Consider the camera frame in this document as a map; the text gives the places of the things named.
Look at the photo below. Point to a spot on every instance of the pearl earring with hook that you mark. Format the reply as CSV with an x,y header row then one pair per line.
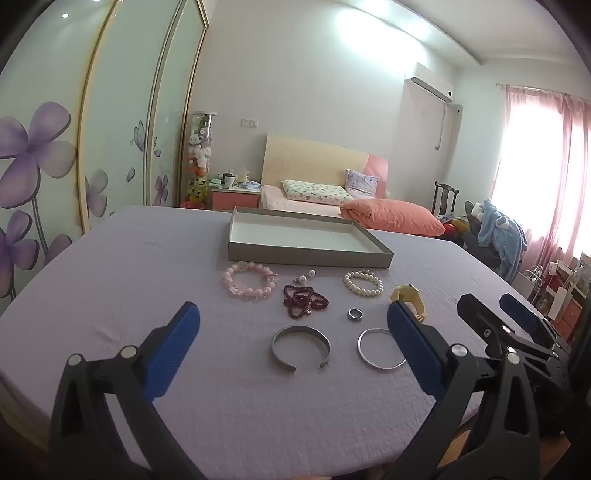
x,y
303,279

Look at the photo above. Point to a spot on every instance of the floral sliding door wardrobe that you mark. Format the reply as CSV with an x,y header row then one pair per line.
x,y
46,138

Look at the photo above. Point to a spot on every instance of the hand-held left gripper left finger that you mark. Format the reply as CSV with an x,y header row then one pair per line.
x,y
171,346

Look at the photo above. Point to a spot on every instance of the beige and pink headboard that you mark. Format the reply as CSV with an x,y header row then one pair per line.
x,y
314,159

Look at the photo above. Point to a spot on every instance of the grey cardboard tray box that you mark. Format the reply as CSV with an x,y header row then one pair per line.
x,y
300,240

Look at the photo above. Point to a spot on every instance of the blue plush garment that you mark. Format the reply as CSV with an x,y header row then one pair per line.
x,y
501,230

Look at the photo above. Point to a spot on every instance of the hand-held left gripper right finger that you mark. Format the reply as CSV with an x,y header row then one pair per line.
x,y
413,346

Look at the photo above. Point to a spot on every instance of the pink bed sheet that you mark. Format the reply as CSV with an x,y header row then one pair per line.
x,y
277,198

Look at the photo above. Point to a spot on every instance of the black office chair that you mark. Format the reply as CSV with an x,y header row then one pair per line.
x,y
480,249

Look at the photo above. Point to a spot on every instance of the white air conditioner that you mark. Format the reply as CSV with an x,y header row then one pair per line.
x,y
429,81

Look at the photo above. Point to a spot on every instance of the white cluttered shelf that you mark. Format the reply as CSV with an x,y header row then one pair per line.
x,y
570,290

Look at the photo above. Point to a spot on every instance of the glass tower of plush toys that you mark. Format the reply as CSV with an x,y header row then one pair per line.
x,y
202,147

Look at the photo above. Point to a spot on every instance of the white patterned pillow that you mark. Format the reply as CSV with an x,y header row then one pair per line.
x,y
314,191

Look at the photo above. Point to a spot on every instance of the dark wooden chair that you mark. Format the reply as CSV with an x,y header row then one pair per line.
x,y
445,196

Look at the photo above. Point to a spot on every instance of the white wall socket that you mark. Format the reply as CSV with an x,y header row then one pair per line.
x,y
250,122

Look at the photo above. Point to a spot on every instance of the thin silver bangle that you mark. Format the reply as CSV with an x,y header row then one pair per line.
x,y
360,351

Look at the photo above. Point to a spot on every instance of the pink nightstand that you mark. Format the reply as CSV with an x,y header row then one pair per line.
x,y
233,198

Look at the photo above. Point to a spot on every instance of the purple floral pillow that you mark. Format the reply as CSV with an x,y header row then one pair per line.
x,y
362,182

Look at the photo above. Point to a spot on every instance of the yellow plush toy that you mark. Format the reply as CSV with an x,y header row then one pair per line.
x,y
197,190

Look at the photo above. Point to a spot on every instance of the orange pillow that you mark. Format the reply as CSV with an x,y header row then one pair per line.
x,y
392,217

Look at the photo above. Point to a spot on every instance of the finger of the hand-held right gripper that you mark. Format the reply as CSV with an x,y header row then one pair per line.
x,y
480,316
521,316

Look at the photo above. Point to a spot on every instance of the yellow wrist watch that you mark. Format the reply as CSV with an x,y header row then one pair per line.
x,y
408,293

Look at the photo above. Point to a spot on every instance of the pink curtain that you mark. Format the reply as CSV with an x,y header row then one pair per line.
x,y
563,161

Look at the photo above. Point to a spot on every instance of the wide silver cuff bangle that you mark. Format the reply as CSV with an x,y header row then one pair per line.
x,y
274,348

